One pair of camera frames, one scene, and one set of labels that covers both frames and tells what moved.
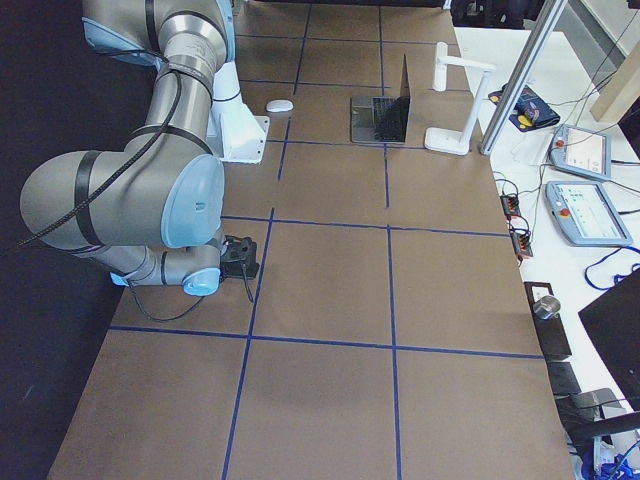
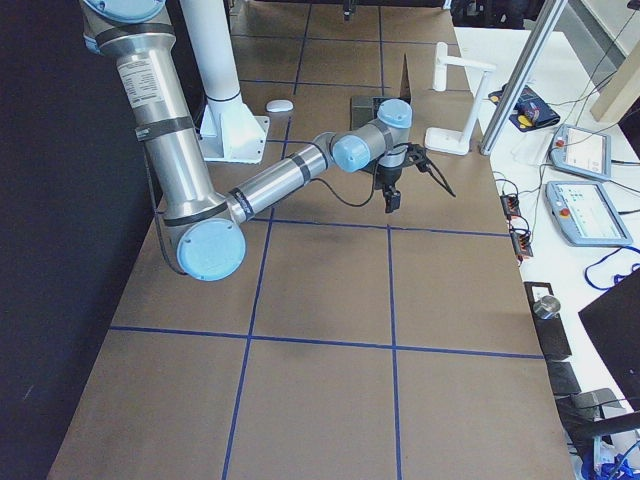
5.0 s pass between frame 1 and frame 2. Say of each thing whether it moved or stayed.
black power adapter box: stayed
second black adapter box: stayed
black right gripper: moved
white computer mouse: stayed
